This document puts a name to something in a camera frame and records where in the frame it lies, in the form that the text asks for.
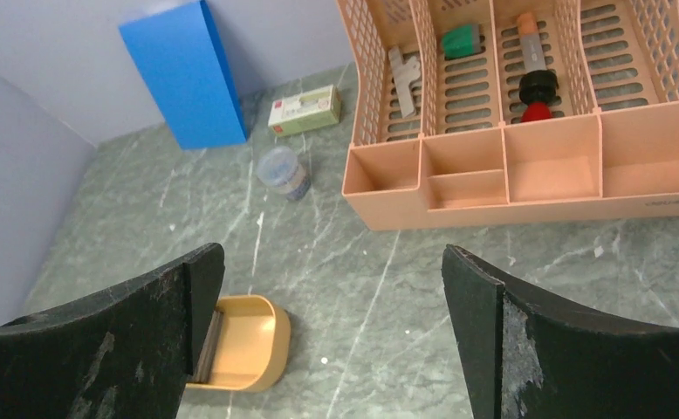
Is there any black red stamp knob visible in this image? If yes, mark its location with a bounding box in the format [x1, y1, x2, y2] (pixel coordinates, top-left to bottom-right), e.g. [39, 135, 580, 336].
[518, 70, 559, 123]

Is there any peach desk file organizer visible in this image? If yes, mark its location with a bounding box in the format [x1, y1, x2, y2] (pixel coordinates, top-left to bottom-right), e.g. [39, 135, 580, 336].
[338, 1, 679, 230]

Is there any clear round plastic jar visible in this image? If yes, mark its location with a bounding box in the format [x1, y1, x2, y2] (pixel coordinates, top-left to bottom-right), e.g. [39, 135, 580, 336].
[257, 146, 311, 202]

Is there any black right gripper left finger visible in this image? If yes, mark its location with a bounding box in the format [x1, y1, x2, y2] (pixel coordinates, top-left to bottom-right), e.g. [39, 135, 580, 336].
[0, 243, 225, 418]

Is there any blue upright box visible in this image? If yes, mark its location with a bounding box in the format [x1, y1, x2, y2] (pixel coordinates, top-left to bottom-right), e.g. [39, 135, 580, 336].
[119, 1, 249, 150]

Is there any stack of black cards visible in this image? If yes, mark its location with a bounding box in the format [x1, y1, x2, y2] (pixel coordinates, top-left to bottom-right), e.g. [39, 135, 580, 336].
[191, 310, 223, 383]

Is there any grey metal bracket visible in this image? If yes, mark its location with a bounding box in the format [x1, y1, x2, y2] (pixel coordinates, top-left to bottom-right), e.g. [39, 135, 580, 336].
[388, 45, 422, 118]

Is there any small green white carton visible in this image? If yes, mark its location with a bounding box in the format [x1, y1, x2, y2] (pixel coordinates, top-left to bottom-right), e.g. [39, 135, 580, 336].
[268, 85, 342, 137]

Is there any green eraser block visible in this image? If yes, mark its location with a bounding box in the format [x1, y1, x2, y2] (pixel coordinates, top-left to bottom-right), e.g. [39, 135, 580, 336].
[441, 24, 483, 60]

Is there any orange grey utility knife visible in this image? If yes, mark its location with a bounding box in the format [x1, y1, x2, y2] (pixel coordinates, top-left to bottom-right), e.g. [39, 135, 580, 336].
[517, 12, 547, 73]

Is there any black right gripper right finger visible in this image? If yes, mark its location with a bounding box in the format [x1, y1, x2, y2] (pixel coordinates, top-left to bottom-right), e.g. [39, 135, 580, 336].
[442, 245, 679, 418]

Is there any orange oval plastic tray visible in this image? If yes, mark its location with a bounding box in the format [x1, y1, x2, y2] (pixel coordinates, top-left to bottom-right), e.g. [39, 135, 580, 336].
[186, 294, 291, 393]

